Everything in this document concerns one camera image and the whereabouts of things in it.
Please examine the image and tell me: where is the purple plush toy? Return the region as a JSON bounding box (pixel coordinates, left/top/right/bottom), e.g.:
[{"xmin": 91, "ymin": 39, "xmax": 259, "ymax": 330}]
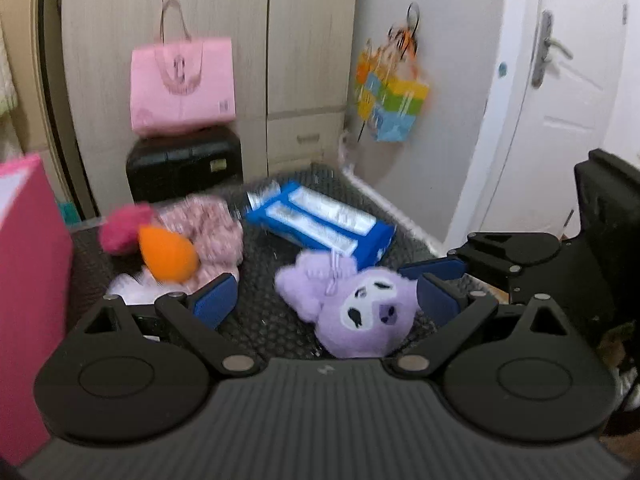
[{"xmin": 274, "ymin": 250, "xmax": 420, "ymax": 359}]

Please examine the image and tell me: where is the blue wet wipes pack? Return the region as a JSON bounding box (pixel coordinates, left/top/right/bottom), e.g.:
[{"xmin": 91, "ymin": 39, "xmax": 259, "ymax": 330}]
[{"xmin": 245, "ymin": 181, "xmax": 396, "ymax": 270}]

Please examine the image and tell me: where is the lilac mesh bath pouf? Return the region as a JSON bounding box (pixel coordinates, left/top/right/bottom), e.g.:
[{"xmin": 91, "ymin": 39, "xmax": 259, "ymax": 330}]
[{"xmin": 105, "ymin": 266, "xmax": 189, "ymax": 306}]

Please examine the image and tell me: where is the orange makeup sponge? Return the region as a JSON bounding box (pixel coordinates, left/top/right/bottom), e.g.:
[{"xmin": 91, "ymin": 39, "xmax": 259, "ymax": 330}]
[{"xmin": 138, "ymin": 226, "xmax": 200, "ymax": 283}]

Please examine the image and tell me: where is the black bubble mat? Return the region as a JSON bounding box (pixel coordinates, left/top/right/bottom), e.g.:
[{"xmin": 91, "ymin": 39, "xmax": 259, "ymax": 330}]
[{"xmin": 66, "ymin": 162, "xmax": 435, "ymax": 361}]

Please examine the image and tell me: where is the pink floral scrunchie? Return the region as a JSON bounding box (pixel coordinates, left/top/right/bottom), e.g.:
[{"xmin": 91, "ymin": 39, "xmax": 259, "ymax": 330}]
[{"xmin": 154, "ymin": 195, "xmax": 243, "ymax": 294}]

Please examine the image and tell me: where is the magenta powder puff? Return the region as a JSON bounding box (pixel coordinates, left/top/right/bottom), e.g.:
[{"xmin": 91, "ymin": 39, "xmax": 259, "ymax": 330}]
[{"xmin": 99, "ymin": 203, "xmax": 155, "ymax": 256}]

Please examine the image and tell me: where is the small clear plastic wrapper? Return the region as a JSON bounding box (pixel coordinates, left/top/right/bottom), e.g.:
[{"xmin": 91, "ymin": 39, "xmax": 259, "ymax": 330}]
[{"xmin": 247, "ymin": 181, "xmax": 281, "ymax": 210}]

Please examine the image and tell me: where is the black small suitcase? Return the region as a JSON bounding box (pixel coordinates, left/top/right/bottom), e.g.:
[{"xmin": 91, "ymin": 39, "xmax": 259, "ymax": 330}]
[{"xmin": 126, "ymin": 126, "xmax": 243, "ymax": 203}]

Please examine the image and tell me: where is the pink cardboard box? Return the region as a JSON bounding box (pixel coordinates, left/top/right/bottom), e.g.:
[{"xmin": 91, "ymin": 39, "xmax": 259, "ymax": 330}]
[{"xmin": 0, "ymin": 155, "xmax": 73, "ymax": 465}]

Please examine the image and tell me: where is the colourful paper gift bag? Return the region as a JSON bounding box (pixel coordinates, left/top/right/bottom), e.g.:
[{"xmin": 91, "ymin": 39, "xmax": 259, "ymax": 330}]
[{"xmin": 354, "ymin": 2, "xmax": 431, "ymax": 143}]

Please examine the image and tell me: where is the white door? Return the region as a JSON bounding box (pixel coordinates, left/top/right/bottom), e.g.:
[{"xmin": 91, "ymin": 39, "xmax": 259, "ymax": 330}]
[{"xmin": 480, "ymin": 0, "xmax": 628, "ymax": 237}]

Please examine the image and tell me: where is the pink tote bag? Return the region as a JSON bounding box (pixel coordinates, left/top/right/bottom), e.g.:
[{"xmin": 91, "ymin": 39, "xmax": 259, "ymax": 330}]
[{"xmin": 129, "ymin": 26, "xmax": 236, "ymax": 138}]

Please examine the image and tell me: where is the cream fluffy knit cardigan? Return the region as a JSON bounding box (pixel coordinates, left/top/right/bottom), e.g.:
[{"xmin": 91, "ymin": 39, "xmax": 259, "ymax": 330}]
[{"xmin": 0, "ymin": 30, "xmax": 23, "ymax": 162}]

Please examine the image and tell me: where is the beige wooden wardrobe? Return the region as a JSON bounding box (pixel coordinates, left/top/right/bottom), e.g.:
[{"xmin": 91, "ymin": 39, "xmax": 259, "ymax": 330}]
[{"xmin": 0, "ymin": 0, "xmax": 360, "ymax": 221}]

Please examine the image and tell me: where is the silver door handle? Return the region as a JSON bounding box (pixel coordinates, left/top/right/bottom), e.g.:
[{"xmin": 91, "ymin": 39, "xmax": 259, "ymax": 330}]
[{"xmin": 530, "ymin": 10, "xmax": 574, "ymax": 89}]

